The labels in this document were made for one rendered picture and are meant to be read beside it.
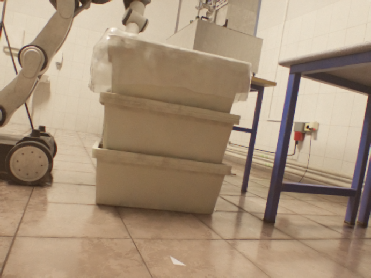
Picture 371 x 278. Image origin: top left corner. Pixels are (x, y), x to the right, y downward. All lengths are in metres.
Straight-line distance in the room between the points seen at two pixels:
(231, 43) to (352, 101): 1.41
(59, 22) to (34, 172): 0.76
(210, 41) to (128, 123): 0.90
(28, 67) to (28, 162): 0.48
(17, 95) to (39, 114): 3.89
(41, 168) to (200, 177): 0.72
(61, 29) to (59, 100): 3.91
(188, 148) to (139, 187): 0.26
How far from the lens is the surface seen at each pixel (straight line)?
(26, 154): 1.47
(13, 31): 5.63
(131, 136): 1.22
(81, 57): 5.64
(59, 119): 5.57
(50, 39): 1.71
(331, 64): 1.30
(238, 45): 2.00
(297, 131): 3.25
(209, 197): 1.34
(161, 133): 1.24
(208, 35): 1.91
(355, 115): 2.95
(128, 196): 1.27
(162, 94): 1.24
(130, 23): 1.67
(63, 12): 1.71
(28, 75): 1.65
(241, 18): 2.13
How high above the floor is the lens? 0.37
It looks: 3 degrees down
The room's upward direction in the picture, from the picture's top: 9 degrees clockwise
